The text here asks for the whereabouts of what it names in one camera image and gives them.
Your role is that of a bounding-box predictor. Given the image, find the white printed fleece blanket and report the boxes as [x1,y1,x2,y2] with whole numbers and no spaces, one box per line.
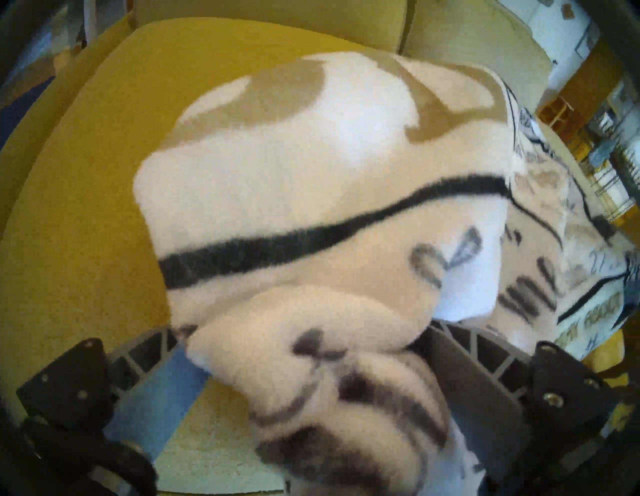
[132,50,638,496]

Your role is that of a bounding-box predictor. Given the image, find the yellow sofa back cushion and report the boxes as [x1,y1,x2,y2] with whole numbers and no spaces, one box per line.
[402,0,551,111]
[132,0,408,53]

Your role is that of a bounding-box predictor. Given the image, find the yellow fabric sofa frame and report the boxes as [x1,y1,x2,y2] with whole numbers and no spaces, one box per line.
[0,15,136,221]

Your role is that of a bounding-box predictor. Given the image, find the large navy moving blanket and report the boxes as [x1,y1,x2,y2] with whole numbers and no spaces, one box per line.
[0,75,56,151]

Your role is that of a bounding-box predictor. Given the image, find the wooden stool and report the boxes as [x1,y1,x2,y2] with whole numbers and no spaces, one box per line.
[537,95,576,128]

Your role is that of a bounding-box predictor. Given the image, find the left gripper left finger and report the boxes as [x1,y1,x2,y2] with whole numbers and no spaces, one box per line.
[15,325,212,481]

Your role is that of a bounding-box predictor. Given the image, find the black metal rack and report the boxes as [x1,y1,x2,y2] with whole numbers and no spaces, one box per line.
[565,100,640,226]

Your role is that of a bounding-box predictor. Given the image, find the white panel door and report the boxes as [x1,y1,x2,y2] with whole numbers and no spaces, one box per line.
[500,0,601,91]

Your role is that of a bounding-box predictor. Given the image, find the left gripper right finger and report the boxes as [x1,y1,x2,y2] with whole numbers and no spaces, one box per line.
[410,320,621,488]

